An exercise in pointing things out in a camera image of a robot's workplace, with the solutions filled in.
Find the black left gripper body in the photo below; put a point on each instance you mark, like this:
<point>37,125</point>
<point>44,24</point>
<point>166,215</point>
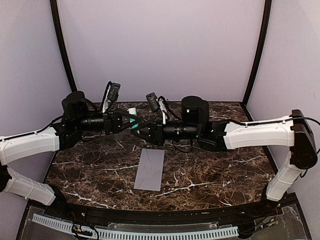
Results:
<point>109,123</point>

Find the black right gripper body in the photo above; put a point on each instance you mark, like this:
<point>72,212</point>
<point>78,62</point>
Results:
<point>157,133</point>

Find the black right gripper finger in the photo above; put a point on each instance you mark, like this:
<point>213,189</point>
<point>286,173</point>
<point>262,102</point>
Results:
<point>143,125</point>
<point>143,135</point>

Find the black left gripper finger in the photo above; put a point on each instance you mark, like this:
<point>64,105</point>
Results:
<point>119,114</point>
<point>120,127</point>

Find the white green glue stick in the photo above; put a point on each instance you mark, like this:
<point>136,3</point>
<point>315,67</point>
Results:
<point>134,128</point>

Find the grey paper envelope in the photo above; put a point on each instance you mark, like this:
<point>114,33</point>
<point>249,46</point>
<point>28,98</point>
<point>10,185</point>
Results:
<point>150,170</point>

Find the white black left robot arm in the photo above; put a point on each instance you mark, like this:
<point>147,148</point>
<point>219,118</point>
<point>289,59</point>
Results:
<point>64,132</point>

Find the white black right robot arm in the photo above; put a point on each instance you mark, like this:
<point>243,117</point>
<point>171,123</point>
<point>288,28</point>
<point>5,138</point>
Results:
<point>291,131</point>

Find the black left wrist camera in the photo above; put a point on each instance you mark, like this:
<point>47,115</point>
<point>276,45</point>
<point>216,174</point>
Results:
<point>110,95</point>

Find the black front frame rail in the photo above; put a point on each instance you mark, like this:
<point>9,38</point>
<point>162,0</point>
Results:
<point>239,214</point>

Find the white slotted cable duct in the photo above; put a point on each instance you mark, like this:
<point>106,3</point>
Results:
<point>121,231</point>

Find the black left corner post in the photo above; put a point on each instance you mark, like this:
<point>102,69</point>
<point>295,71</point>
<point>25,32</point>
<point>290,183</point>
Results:
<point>61,45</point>

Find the black corner post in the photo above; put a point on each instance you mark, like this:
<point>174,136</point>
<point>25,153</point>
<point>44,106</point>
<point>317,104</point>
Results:
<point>258,52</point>
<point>61,45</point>

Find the black right corner post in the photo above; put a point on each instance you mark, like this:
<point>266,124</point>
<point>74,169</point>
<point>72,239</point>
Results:
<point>258,52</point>

